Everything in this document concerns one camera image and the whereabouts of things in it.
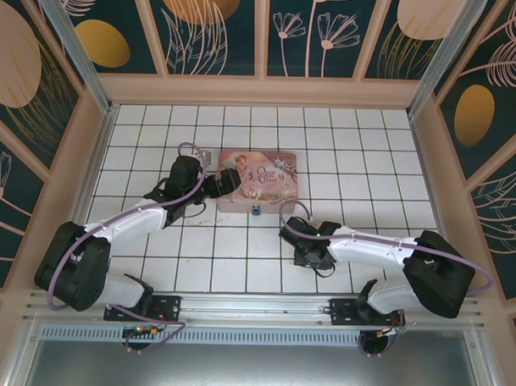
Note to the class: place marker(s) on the aluminium mounting rail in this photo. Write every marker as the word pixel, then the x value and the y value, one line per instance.
pixel 254 305

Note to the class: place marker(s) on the pink illustrated tin box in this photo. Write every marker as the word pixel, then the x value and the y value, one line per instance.
pixel 275 193

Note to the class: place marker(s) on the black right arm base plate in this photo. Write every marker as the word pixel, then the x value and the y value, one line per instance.
pixel 343 310

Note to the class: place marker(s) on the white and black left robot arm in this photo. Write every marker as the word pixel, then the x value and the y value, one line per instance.
pixel 130 222

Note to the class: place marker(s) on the grey sheet metal panel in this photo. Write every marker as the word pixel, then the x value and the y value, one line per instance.
pixel 252 370

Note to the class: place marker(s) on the aluminium corner post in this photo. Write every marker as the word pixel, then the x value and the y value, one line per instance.
pixel 445 60
pixel 76 51

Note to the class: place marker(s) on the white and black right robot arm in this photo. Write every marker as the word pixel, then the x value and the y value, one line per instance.
pixel 366 247

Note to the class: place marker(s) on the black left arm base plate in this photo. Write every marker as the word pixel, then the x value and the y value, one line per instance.
pixel 169 304

